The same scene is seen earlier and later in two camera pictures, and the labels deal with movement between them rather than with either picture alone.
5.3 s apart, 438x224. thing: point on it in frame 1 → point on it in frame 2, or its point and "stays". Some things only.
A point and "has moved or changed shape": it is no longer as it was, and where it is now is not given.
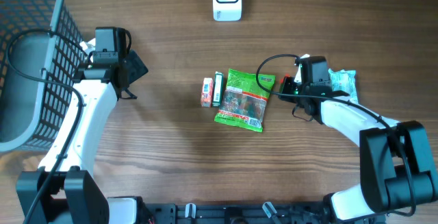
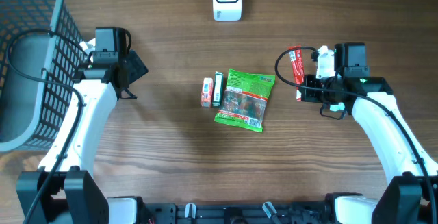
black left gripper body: [136, 67] stays
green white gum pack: [217, 94] stays
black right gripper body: [289, 88] → [311, 81]
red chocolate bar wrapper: [281, 80] has moved or changed shape
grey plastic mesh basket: [41, 53] stays
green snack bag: [243, 102] stays
